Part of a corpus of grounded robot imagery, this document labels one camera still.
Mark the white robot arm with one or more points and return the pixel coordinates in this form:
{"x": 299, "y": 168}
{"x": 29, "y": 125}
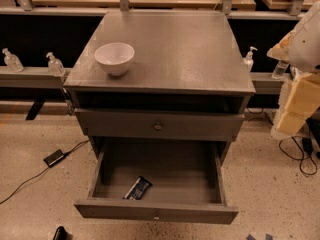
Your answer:
{"x": 308, "y": 47}

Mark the clear sanitizer bottle right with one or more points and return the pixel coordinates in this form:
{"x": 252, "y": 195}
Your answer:
{"x": 248, "y": 59}

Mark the clear plastic water bottle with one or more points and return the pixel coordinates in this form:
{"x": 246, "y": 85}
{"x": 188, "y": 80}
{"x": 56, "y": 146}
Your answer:
{"x": 280, "y": 69}

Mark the black object bottom edge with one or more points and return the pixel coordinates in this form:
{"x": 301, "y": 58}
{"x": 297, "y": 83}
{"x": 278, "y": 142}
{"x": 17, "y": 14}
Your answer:
{"x": 60, "y": 234}

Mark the white ceramic bowl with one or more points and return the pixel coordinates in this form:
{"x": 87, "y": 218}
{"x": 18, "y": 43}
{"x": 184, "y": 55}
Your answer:
{"x": 115, "y": 58}

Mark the open grey middle drawer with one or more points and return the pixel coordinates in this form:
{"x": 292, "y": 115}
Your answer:
{"x": 186, "y": 179}

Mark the clear sanitizer bottle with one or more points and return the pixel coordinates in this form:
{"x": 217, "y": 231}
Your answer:
{"x": 12, "y": 61}
{"x": 248, "y": 59}
{"x": 56, "y": 67}

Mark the grey metal shelf rail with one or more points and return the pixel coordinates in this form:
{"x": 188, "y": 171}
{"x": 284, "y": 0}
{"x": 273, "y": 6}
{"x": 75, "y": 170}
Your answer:
{"x": 30, "y": 77}

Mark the clear sanitizer bottle far left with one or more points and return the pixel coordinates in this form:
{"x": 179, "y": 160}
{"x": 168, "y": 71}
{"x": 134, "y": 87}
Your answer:
{"x": 12, "y": 61}

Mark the black power adapter brick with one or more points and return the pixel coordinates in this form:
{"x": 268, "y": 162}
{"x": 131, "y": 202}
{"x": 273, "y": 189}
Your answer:
{"x": 54, "y": 158}

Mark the closed grey upper drawer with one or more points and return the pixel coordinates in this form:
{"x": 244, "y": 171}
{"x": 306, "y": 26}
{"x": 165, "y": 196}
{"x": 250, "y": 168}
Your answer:
{"x": 160, "y": 124}

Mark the dark blue rxbar wrapper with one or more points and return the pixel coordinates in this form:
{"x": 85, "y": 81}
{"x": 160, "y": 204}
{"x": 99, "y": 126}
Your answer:
{"x": 138, "y": 189}

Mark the grey wooden drawer cabinet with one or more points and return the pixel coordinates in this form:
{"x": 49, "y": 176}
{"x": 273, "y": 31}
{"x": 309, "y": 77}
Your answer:
{"x": 185, "y": 61}

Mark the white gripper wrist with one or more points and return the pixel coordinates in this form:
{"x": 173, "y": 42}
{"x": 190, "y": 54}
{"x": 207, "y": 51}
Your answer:
{"x": 306, "y": 49}

